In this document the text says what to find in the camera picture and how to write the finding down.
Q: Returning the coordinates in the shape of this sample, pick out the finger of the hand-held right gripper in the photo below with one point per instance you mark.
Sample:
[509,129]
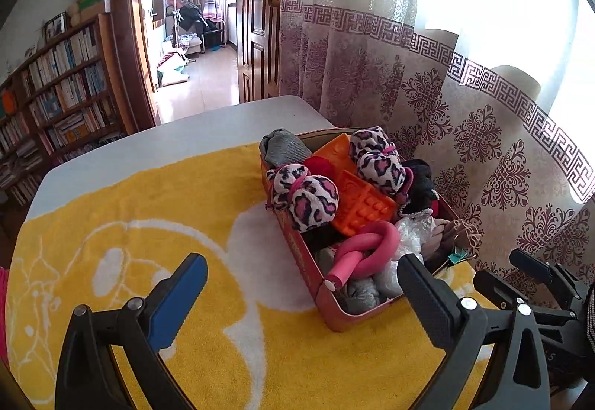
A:
[497,294]
[534,266]

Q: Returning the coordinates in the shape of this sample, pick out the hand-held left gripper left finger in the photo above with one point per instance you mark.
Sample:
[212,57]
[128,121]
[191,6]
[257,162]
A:
[179,298]

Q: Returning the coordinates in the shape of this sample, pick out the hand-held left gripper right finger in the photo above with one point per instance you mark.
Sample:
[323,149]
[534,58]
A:
[432,303]

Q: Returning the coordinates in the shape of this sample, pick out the clear plastic bag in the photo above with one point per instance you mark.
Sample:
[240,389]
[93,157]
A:
[411,231]

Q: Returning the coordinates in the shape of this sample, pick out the pink foam hair curler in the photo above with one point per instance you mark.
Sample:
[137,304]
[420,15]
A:
[367,252]

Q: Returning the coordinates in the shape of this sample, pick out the orange embossed cube block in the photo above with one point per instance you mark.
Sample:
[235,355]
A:
[365,205]
[334,150]

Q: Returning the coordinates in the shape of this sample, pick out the black sock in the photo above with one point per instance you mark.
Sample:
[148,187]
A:
[420,180]

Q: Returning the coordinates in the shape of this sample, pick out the red tin box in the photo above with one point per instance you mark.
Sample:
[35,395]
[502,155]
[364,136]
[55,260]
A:
[302,261]

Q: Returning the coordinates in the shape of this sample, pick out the red pom-pom ball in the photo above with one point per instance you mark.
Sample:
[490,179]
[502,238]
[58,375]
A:
[318,164]

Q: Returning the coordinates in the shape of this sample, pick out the grey knit glove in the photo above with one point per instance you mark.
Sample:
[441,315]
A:
[283,145]

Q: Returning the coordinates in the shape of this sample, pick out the grey knit cloth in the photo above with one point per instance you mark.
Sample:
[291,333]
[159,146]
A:
[358,296]

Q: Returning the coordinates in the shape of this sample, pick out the yellow printed towel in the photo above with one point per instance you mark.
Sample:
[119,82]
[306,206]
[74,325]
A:
[139,205]

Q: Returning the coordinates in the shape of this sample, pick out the pink blanket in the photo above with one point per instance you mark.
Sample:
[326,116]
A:
[3,321]

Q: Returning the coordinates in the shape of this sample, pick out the white floor cushion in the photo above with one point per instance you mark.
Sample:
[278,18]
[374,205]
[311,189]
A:
[172,78]

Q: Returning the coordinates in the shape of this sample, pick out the patterned purple white curtain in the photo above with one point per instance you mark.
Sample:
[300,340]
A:
[395,80]

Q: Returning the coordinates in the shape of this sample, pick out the wooden bookshelf with books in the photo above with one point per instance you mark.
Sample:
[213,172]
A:
[69,80]

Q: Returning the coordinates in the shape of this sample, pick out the dark clothes on chair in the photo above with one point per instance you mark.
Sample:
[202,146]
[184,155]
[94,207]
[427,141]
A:
[188,15]

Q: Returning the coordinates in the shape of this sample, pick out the brown wooden door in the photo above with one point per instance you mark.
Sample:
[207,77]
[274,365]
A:
[255,19]

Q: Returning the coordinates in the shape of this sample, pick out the framed picture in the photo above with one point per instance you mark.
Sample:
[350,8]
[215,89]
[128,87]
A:
[55,25]

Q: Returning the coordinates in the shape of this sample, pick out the beige round ornament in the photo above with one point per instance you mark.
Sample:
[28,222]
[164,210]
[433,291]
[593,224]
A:
[73,12]

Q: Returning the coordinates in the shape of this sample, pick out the wooden door frame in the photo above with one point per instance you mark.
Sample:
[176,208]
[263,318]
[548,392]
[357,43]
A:
[132,43]

